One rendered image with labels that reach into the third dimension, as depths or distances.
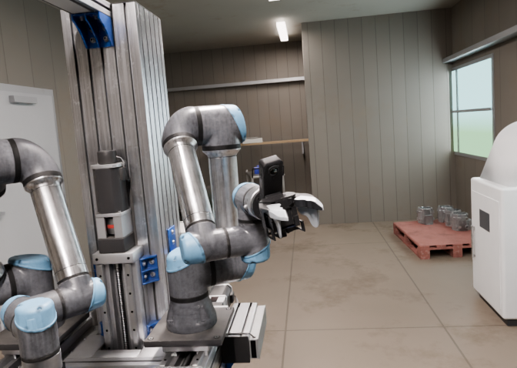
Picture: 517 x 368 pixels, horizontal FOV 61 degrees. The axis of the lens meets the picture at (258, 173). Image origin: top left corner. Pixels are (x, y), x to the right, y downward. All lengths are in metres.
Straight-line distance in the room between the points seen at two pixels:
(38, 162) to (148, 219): 0.42
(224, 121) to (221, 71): 7.27
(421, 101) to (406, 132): 0.51
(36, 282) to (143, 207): 0.38
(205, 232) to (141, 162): 0.51
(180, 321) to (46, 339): 0.43
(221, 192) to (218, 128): 0.19
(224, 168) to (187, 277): 0.33
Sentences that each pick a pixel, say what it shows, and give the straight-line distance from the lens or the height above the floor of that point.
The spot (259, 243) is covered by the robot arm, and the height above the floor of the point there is 1.33.
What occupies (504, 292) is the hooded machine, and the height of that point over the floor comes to 0.28.
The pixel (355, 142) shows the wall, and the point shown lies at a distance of 6.95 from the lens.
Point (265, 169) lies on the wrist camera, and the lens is 0.90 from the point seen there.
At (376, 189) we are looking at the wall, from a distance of 7.06.
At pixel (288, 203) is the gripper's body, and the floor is 1.45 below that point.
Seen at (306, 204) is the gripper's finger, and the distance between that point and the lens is 0.85.
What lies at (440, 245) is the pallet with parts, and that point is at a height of 0.15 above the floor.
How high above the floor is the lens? 1.61
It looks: 6 degrees down
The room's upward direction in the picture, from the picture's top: 4 degrees counter-clockwise
